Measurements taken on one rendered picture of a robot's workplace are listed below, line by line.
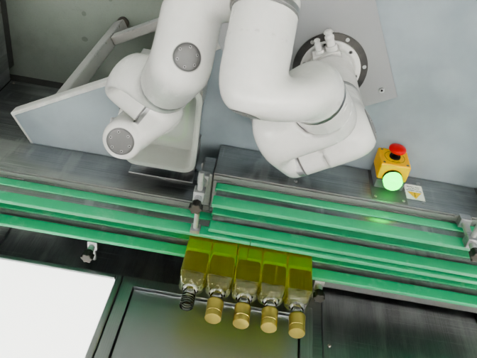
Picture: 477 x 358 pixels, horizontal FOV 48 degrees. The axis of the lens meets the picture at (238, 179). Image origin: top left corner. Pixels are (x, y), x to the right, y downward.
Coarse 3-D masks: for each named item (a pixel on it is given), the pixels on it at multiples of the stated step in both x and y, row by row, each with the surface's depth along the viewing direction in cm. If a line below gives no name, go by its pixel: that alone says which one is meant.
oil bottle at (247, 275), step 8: (240, 248) 124; (248, 248) 124; (256, 248) 124; (240, 256) 121; (248, 256) 122; (256, 256) 122; (240, 264) 119; (248, 264) 120; (256, 264) 120; (240, 272) 117; (248, 272) 118; (256, 272) 118; (240, 280) 116; (248, 280) 116; (256, 280) 116; (232, 288) 117; (240, 288) 115; (248, 288) 115; (256, 288) 115; (232, 296) 117; (256, 296) 117
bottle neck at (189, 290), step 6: (186, 288) 114; (192, 288) 114; (186, 294) 112; (192, 294) 113; (180, 300) 112; (186, 300) 111; (192, 300) 112; (180, 306) 112; (186, 306) 113; (192, 306) 111
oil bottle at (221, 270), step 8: (216, 240) 124; (216, 248) 122; (224, 248) 123; (232, 248) 123; (216, 256) 120; (224, 256) 120; (232, 256) 121; (216, 264) 118; (224, 264) 118; (232, 264) 119; (208, 272) 116; (216, 272) 116; (224, 272) 117; (232, 272) 117; (208, 280) 115; (216, 280) 115; (224, 280) 115; (232, 280) 116; (208, 288) 115; (216, 288) 114; (224, 288) 115; (224, 296) 116
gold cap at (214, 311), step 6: (210, 300) 112; (216, 300) 112; (222, 300) 112; (210, 306) 110; (216, 306) 110; (222, 306) 112; (210, 312) 109; (216, 312) 109; (204, 318) 110; (210, 318) 110; (216, 318) 110
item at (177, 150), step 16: (192, 112) 127; (176, 128) 130; (192, 128) 130; (160, 144) 133; (176, 144) 133; (192, 144) 124; (128, 160) 128; (144, 160) 129; (160, 160) 130; (176, 160) 130; (192, 160) 126
